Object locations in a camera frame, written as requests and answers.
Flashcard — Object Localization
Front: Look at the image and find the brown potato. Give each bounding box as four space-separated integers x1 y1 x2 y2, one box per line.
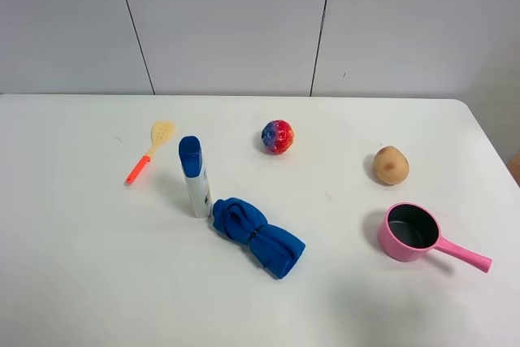
372 145 410 185

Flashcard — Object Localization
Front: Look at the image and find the red blue ball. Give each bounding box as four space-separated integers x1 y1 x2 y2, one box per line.
261 119 294 154

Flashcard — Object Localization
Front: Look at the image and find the white bottle blue cap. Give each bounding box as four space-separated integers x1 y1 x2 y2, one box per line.
178 136 213 219

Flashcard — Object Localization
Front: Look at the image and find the blue tied cloth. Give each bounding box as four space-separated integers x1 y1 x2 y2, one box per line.
213 197 306 279

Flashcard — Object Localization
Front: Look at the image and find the pink saucepan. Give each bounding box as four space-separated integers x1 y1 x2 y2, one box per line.
377 202 492 273

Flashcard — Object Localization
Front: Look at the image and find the yellow spatula orange handle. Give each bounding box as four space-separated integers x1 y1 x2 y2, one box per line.
124 121 175 185

